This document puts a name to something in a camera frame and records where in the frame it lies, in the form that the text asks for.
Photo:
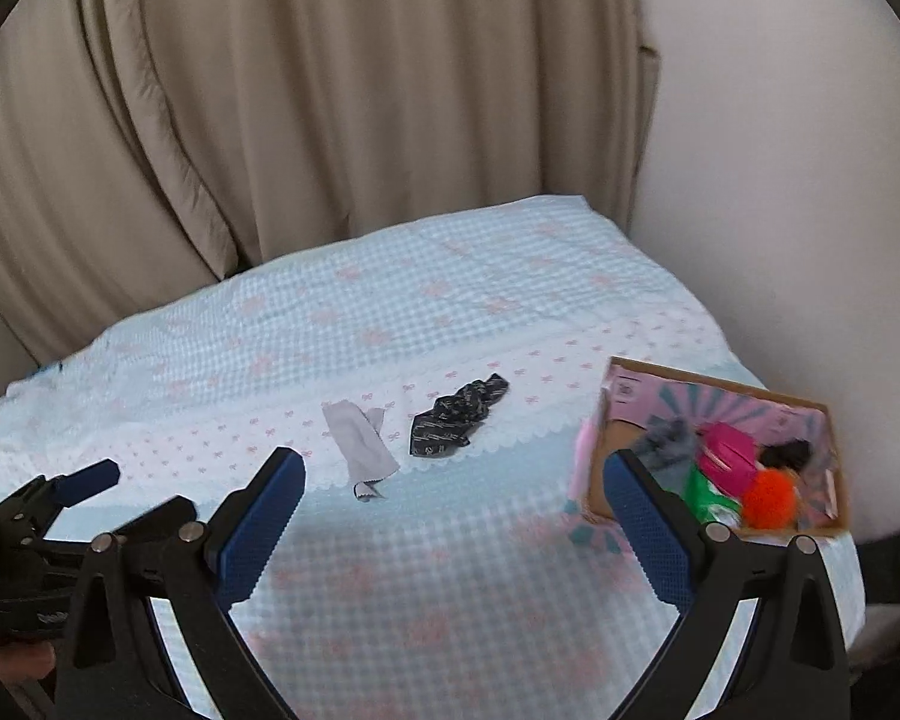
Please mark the pink printed cardboard box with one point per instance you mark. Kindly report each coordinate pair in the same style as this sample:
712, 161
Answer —
810, 420

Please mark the black scrunchie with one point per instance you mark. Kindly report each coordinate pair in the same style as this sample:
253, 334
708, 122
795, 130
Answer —
787, 454

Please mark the dark patterned cloth scrunchie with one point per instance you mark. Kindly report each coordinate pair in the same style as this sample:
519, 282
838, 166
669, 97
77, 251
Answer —
457, 420

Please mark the person's left hand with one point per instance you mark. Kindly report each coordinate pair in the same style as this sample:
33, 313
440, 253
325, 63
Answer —
19, 664

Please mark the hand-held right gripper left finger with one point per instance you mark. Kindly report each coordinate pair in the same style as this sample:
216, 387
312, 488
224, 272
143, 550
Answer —
264, 532

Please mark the orange pompom plush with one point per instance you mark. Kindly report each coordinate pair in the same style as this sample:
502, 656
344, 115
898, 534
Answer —
769, 502

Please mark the green packet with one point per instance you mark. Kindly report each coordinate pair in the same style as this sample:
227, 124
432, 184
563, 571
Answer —
705, 499

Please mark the beige curtain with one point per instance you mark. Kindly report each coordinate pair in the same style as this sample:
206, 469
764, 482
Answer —
307, 105

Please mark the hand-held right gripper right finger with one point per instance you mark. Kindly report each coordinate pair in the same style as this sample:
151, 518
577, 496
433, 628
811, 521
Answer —
649, 532

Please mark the light blue checked blanket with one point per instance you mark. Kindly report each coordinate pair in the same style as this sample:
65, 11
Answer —
420, 600

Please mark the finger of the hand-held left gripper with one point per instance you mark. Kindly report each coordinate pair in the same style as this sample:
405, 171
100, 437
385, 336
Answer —
82, 481
161, 514

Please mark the light grey cloth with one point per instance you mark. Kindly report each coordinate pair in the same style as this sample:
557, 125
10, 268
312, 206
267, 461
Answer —
360, 446

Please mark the pink pouch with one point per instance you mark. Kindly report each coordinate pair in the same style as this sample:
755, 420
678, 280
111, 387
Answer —
727, 457

